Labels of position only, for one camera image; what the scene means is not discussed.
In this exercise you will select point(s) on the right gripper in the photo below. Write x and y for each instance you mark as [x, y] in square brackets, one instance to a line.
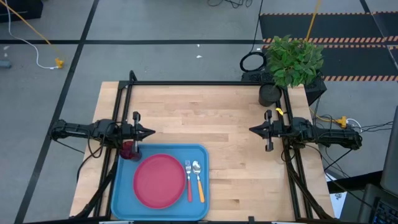
[280, 129]

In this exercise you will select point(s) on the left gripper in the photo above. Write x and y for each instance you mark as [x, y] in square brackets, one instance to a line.
[129, 130]

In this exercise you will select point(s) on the translucent red cup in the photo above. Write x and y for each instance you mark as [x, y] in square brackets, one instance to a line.
[127, 151]

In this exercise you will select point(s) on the red round plate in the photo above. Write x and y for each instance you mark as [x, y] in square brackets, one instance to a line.
[160, 183]

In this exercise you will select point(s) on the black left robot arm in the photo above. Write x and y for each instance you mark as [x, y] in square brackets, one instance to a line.
[93, 129]

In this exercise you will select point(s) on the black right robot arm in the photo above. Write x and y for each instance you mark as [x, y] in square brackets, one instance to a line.
[326, 135]

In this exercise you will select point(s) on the blue plastic tray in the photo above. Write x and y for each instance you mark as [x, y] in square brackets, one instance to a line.
[124, 199]

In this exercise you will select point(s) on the green potted plant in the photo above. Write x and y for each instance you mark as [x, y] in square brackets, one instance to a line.
[292, 59]

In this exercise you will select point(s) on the yellow power plug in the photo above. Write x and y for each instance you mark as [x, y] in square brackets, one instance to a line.
[342, 121]

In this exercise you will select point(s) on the white paper sheet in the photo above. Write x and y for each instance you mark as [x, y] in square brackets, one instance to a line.
[337, 202]

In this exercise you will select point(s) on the black striped floor mat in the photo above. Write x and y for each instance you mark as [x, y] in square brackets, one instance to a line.
[342, 26]

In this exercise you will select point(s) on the grey monitor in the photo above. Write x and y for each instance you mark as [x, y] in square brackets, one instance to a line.
[392, 161]

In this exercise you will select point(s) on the black keyboard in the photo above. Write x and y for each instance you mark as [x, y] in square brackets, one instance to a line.
[387, 214]

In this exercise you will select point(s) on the small grey object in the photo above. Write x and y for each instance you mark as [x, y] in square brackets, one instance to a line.
[4, 64]

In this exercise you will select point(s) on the black metal table frame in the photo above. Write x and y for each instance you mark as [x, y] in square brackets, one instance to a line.
[202, 83]

